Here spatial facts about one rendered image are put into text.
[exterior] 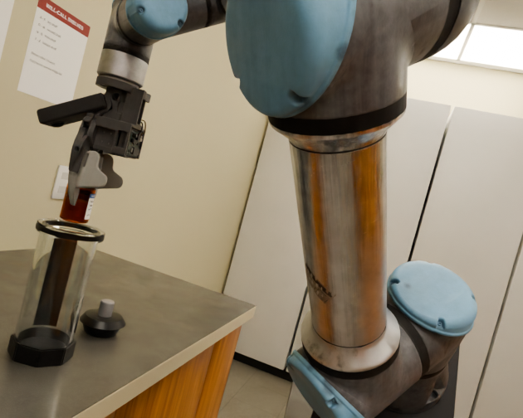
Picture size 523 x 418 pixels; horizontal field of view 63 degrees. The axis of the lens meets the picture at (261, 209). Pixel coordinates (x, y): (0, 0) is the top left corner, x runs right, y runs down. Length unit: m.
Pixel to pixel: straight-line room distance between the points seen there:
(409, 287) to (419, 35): 0.35
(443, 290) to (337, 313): 0.20
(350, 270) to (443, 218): 2.71
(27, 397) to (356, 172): 0.56
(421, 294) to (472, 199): 2.57
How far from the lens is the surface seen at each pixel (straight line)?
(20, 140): 1.46
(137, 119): 0.74
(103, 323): 0.93
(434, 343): 0.61
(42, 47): 1.48
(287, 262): 3.20
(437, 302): 0.60
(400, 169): 3.13
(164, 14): 0.65
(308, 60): 0.29
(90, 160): 0.75
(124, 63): 0.75
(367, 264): 0.42
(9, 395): 0.74
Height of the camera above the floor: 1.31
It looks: 2 degrees down
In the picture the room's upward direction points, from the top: 15 degrees clockwise
